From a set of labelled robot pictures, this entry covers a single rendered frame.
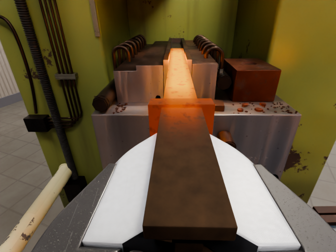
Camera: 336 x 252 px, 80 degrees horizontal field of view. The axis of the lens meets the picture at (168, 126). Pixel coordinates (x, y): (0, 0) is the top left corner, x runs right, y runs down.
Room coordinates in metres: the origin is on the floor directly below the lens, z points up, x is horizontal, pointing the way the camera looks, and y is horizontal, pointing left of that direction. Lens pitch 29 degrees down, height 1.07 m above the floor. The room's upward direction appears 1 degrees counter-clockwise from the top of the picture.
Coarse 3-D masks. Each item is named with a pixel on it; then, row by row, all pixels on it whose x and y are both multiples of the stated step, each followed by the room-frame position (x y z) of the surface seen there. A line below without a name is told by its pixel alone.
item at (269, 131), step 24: (216, 96) 0.42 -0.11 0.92; (96, 120) 0.33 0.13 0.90; (120, 120) 0.33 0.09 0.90; (144, 120) 0.33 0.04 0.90; (216, 120) 0.33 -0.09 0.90; (240, 120) 0.32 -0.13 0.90; (264, 120) 0.32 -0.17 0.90; (288, 120) 0.32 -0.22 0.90; (120, 144) 0.33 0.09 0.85; (240, 144) 0.32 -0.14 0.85; (264, 144) 0.32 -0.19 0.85; (288, 144) 0.32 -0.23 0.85
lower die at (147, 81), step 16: (144, 48) 0.69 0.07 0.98; (160, 48) 0.61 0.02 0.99; (192, 48) 0.58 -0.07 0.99; (128, 64) 0.45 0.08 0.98; (144, 64) 0.40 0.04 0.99; (160, 64) 0.39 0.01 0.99; (192, 64) 0.39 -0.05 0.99; (208, 64) 0.39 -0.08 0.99; (128, 80) 0.39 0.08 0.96; (144, 80) 0.39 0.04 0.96; (160, 80) 0.39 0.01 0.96; (192, 80) 0.39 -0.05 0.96; (208, 80) 0.39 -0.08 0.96; (128, 96) 0.39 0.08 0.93; (144, 96) 0.39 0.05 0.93; (160, 96) 0.39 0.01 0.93; (208, 96) 0.39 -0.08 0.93
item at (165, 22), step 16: (128, 0) 0.88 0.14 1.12; (144, 0) 0.87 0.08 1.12; (160, 0) 0.87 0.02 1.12; (176, 0) 0.87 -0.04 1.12; (192, 0) 0.87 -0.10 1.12; (208, 0) 0.86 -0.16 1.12; (224, 0) 0.86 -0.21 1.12; (128, 16) 0.88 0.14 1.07; (144, 16) 0.87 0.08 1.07; (160, 16) 0.87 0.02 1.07; (176, 16) 0.87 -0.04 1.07; (192, 16) 0.87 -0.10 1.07; (208, 16) 0.86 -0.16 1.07; (224, 16) 0.86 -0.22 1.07; (144, 32) 0.87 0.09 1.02; (160, 32) 0.87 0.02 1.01; (176, 32) 0.87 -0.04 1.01; (192, 32) 0.87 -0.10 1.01; (208, 32) 0.86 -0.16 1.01; (224, 32) 0.86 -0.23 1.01; (224, 48) 0.86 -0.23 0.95
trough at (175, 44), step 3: (171, 39) 0.77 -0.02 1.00; (174, 39) 0.79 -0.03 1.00; (177, 39) 0.79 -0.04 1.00; (180, 39) 0.79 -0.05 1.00; (171, 42) 0.73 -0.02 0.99; (174, 42) 0.79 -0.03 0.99; (177, 42) 0.79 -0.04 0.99; (180, 42) 0.78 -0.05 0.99; (171, 45) 0.69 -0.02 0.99; (174, 45) 0.70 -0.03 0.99; (177, 45) 0.70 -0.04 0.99; (180, 45) 0.70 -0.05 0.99; (183, 48) 0.54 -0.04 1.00; (168, 57) 0.41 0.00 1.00; (168, 60) 0.39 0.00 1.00; (186, 60) 0.39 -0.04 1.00
